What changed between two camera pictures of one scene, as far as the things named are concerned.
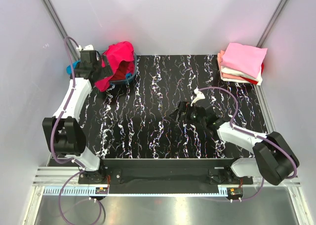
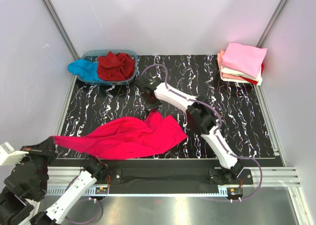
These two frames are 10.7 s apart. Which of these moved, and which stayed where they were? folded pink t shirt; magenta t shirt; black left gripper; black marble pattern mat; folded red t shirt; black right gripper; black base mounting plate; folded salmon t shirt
Moved: black left gripper; magenta t shirt; black right gripper
Stayed: folded pink t shirt; folded red t shirt; black marble pattern mat; black base mounting plate; folded salmon t shirt
